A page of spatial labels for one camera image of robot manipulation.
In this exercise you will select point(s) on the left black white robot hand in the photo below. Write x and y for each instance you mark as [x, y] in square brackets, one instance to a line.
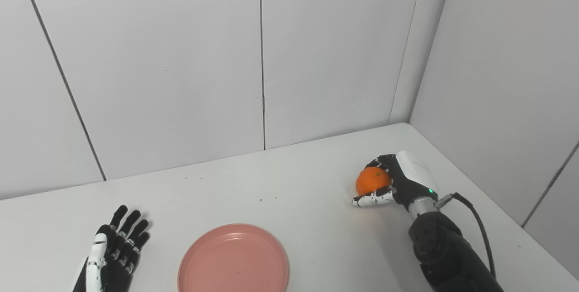
[113, 265]

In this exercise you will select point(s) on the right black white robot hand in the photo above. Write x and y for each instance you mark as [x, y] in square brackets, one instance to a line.
[409, 179]

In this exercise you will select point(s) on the orange fruit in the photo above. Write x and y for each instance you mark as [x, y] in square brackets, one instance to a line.
[372, 181]

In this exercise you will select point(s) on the pink round plate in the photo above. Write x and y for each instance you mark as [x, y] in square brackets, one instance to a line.
[233, 260]

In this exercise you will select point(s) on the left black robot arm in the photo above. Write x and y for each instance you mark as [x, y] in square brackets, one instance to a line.
[452, 256]

